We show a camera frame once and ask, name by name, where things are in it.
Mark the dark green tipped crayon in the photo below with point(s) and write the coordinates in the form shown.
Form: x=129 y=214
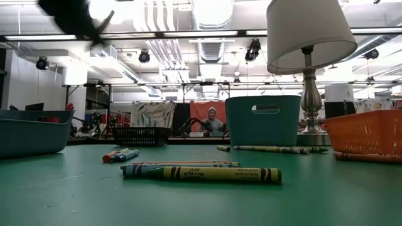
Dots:
x=320 y=150

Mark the yellow green crayon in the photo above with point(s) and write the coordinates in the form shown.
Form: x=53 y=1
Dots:
x=220 y=174

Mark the black ceiling spotlight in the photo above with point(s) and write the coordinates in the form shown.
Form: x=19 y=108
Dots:
x=41 y=63
x=252 y=50
x=372 y=54
x=144 y=57

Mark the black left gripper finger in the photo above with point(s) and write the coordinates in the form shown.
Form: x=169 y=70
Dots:
x=98 y=37

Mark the person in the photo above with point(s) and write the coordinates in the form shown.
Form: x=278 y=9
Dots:
x=213 y=122

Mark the grey-blue plastic bin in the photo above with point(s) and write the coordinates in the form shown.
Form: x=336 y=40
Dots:
x=31 y=138

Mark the green table mat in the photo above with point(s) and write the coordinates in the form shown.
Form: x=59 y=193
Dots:
x=94 y=201

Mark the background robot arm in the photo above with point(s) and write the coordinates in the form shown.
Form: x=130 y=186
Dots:
x=191 y=121

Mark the orange crayon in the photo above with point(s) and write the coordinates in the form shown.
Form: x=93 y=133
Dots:
x=188 y=162
x=50 y=119
x=367 y=158
x=108 y=157

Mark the red storage bins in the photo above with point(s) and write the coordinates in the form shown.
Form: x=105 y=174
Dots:
x=122 y=119

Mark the teal plastic bin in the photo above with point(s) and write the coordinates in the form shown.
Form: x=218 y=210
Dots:
x=238 y=132

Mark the red object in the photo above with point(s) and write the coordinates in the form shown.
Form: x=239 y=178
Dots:
x=69 y=107

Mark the patterned cloth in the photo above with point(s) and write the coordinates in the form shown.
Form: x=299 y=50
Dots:
x=154 y=114

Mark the black mesh basket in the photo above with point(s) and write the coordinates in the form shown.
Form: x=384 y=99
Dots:
x=141 y=136

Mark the table lamp white shade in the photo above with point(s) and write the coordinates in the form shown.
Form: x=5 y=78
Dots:
x=320 y=37

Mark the red backdrop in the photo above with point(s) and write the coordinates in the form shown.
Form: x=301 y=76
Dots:
x=198 y=110

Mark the background black rig frame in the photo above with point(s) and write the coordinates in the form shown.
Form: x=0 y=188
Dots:
x=67 y=94

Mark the black panel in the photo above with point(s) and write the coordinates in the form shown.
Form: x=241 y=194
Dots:
x=181 y=113

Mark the colourful cloth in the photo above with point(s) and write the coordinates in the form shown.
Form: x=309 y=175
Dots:
x=373 y=105

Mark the background robot arms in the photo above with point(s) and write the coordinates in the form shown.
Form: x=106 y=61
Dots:
x=95 y=122

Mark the orange mesh basket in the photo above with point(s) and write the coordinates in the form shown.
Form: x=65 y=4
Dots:
x=361 y=135

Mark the black table frame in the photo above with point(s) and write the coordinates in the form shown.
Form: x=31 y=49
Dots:
x=188 y=141

